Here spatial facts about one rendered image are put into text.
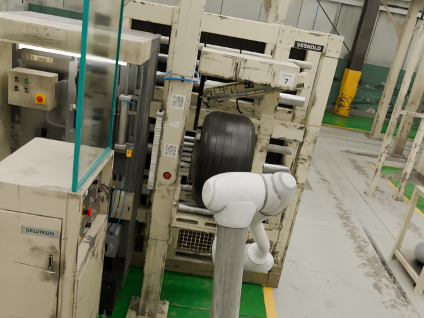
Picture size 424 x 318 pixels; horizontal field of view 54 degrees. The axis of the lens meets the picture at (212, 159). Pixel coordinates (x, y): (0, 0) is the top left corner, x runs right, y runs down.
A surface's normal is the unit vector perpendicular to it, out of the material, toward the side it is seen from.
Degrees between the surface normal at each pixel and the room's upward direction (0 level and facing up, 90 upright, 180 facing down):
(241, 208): 81
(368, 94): 90
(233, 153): 62
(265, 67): 90
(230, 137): 45
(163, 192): 90
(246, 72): 90
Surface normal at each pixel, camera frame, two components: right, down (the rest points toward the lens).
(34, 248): -0.01, 0.33
